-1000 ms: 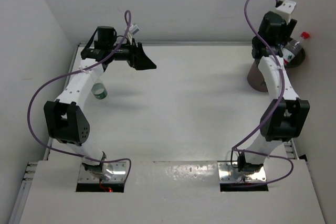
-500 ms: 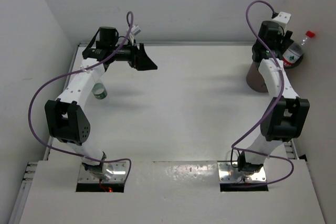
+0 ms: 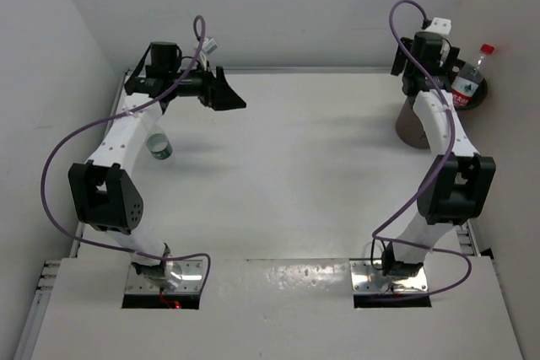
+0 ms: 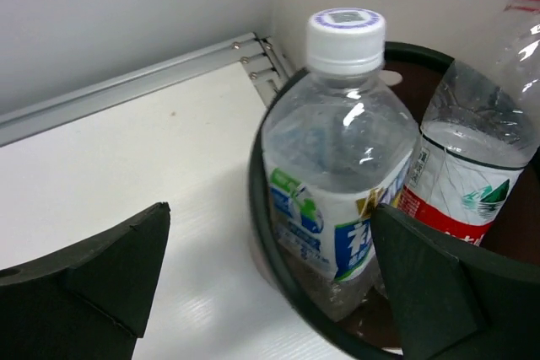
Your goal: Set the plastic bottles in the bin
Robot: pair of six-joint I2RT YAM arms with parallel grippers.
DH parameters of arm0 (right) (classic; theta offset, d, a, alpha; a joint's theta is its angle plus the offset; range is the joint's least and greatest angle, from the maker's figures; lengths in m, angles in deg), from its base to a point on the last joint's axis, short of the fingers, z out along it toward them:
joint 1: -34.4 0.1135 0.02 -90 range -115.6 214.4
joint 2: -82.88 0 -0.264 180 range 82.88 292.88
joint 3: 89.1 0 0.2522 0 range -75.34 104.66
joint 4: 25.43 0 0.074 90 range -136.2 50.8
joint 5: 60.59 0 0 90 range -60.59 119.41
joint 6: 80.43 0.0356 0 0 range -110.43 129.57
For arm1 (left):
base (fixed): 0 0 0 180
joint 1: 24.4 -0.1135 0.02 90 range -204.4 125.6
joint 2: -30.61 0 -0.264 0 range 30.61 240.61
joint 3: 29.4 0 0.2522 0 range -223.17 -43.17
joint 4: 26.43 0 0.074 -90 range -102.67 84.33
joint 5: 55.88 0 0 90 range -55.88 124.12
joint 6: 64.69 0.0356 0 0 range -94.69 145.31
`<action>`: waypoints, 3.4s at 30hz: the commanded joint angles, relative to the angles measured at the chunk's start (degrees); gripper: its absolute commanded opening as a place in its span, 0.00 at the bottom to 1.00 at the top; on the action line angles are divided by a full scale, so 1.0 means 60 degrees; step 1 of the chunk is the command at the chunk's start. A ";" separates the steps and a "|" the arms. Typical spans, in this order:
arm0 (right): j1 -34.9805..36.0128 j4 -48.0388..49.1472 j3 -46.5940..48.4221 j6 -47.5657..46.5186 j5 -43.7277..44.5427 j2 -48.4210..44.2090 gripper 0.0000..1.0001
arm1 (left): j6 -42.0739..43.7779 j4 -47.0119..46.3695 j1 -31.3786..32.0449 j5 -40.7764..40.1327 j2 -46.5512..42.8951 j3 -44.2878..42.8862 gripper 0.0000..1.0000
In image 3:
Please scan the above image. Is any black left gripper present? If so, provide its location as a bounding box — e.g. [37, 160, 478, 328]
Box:
[167, 59, 244, 110]

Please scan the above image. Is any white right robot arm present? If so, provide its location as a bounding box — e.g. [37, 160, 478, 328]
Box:
[381, 30, 496, 280]

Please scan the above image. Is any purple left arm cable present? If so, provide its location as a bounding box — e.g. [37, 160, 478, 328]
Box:
[40, 15, 212, 298]

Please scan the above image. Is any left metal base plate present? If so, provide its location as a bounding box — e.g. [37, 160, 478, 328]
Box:
[125, 260, 205, 297]

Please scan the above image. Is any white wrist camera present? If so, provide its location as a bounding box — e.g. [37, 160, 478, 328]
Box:
[422, 17, 451, 38]
[197, 37, 219, 69]

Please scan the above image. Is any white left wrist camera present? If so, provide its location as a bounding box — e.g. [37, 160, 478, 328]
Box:
[197, 37, 219, 69]

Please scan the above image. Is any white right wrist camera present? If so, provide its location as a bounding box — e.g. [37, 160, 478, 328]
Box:
[422, 17, 451, 38]

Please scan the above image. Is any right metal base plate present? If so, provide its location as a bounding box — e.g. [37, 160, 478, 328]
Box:
[349, 259, 429, 296]

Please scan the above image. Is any metal base plate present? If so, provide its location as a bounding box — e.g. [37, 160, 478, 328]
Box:
[125, 260, 205, 297]
[349, 259, 429, 296]

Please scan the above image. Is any green label clear bottle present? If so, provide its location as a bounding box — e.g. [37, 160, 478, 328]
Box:
[145, 125, 173, 160]

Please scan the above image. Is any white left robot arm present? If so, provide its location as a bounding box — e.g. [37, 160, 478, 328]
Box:
[68, 42, 246, 291]

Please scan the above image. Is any red cap labelled bottle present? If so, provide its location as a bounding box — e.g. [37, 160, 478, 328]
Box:
[451, 44, 495, 110]

